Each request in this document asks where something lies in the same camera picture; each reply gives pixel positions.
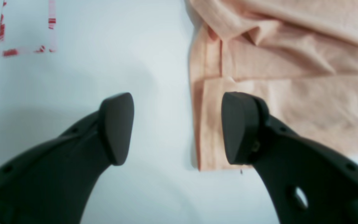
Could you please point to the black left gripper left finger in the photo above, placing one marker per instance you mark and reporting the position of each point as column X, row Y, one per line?
column 51, row 183

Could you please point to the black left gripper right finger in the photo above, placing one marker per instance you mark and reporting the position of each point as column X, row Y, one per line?
column 308, row 182

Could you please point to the peach T-shirt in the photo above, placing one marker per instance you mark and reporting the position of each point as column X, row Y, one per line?
column 300, row 56

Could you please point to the red tape rectangle marking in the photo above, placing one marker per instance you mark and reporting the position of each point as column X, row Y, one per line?
column 28, row 27

